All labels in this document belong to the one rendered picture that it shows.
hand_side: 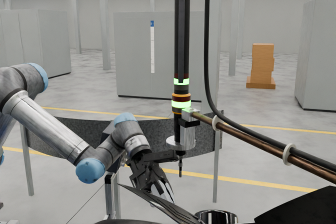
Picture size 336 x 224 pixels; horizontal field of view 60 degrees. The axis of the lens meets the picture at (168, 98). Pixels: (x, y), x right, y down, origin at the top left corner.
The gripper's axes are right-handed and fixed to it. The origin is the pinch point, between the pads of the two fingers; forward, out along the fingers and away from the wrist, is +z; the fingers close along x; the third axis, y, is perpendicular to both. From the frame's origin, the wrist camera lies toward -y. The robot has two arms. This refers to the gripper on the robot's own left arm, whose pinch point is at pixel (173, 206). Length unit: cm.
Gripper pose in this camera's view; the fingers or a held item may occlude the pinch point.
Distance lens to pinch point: 85.8
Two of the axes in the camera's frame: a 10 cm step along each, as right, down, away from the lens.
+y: -7.8, 6.2, 1.4
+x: -4.5, -3.9, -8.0
